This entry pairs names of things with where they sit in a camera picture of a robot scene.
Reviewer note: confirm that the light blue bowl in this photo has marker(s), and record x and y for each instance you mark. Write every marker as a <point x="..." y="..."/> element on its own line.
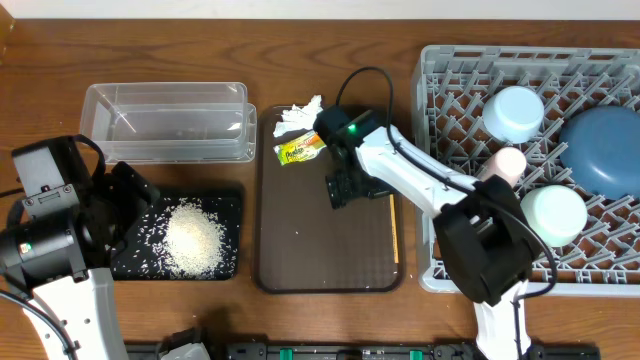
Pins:
<point x="513" y="115"/>

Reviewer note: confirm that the brown serving tray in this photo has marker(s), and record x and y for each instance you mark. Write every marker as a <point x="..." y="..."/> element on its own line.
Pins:
<point x="303" y="245"/>

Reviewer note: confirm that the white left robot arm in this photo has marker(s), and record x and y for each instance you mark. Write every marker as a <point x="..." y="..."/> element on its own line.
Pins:
<point x="60" y="259"/>

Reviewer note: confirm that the yellow snack wrapper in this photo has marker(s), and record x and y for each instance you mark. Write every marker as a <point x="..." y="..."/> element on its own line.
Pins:
<point x="301" y="149"/>

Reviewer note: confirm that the pile of white rice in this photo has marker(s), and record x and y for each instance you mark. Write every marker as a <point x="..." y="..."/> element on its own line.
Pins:
<point x="192" y="240"/>

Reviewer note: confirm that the wooden chopstick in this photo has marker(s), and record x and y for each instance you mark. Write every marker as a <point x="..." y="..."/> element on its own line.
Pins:
<point x="394" y="229"/>

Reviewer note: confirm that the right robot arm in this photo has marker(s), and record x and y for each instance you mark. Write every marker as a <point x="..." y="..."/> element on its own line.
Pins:
<point x="484" y="240"/>

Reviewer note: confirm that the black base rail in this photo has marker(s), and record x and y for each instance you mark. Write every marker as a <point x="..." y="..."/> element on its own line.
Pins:
<point x="463" y="351"/>

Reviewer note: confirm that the pink cup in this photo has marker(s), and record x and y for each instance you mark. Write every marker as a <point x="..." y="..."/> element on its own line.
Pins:
<point x="509" y="163"/>

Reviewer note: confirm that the clear plastic bin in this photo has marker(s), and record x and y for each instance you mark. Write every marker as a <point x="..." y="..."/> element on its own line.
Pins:
<point x="171" y="122"/>

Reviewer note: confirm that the crumpled white tissue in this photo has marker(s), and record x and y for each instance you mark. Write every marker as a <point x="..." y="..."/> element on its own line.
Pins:
<point x="299" y="118"/>

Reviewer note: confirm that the black plastic tray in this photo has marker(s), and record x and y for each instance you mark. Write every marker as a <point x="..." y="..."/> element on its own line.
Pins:
<point x="175" y="235"/>

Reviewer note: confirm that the green bowl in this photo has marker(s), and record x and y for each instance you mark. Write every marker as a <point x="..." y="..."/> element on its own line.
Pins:
<point x="556" y="213"/>

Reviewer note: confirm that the dark blue plate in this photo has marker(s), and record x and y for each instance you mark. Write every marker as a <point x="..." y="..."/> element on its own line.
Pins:
<point x="603" y="151"/>

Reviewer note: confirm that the grey dishwasher rack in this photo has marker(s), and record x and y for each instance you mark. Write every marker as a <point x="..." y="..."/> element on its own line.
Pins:
<point x="452" y="83"/>

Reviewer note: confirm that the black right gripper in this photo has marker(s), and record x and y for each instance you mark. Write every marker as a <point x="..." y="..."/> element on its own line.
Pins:
<point x="343" y="190"/>

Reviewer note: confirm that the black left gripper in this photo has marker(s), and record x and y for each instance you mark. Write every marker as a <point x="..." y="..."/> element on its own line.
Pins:
<point x="135" y="201"/>

